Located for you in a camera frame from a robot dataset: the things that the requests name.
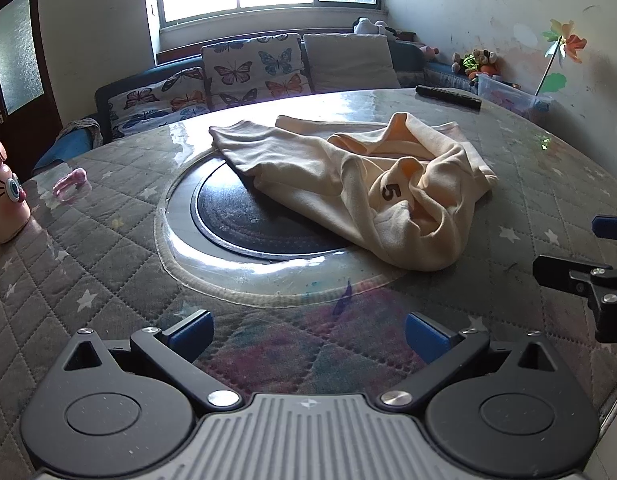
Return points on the blue sofa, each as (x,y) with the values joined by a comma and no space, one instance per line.
(413,57)

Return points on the black round induction cooktop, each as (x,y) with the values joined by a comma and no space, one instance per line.
(238,220)

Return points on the clear plastic storage box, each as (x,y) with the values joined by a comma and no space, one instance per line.
(513,95)

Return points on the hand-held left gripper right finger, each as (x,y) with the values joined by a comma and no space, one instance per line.
(426,339)

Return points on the large butterfly print cushion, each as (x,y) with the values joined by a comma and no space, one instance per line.
(253,70)

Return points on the green paper leaf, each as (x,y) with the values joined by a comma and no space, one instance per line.
(554,81)

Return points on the white panda plush toy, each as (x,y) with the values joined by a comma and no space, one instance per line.
(371,26)

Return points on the grey quilted star table cover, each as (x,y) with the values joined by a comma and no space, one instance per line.
(113,270)

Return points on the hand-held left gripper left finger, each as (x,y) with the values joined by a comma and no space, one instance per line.
(191,334)

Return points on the pink plush toy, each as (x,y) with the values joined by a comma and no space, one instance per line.
(430,51)

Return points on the colourful pinwheel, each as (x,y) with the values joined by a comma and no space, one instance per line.
(565,40)

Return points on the grey cloth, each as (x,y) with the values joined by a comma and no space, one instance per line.
(81,130)

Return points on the black remote control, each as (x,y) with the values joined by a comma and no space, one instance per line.
(448,96)

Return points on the cream sweatshirt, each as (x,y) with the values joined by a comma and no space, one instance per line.
(358,180)

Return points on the brown bear plush toys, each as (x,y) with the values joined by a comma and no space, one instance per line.
(476,62)

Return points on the pink water bottle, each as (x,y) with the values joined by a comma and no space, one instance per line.
(6,195)

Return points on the dark wooden door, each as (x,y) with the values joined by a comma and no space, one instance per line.
(18,90)

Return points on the small pink toy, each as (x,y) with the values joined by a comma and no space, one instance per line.
(70,183)

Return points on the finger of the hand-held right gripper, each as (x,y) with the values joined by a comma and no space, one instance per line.
(563,272)
(612,228)

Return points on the beige cushion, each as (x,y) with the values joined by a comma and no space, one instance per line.
(351,62)

